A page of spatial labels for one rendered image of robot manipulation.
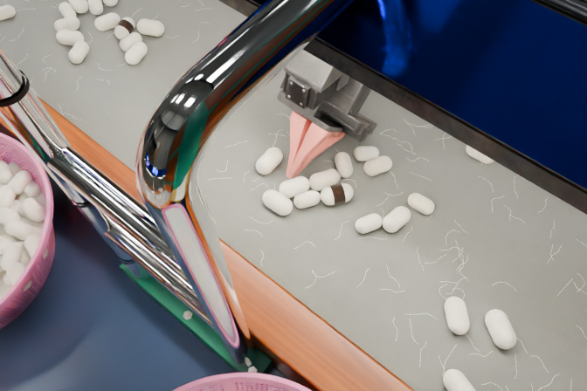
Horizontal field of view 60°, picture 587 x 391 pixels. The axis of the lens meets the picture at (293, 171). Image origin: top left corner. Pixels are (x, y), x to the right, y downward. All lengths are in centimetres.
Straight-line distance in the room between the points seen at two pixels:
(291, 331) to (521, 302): 24
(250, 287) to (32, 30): 50
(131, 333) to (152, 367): 5
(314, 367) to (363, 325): 7
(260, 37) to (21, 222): 49
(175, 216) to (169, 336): 41
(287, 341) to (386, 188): 21
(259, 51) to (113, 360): 48
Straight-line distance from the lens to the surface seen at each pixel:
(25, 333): 67
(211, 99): 18
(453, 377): 52
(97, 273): 66
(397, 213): 56
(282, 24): 20
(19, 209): 67
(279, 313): 51
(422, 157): 63
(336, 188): 57
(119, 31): 76
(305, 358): 50
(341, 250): 56
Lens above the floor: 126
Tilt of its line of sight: 60 degrees down
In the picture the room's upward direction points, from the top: straight up
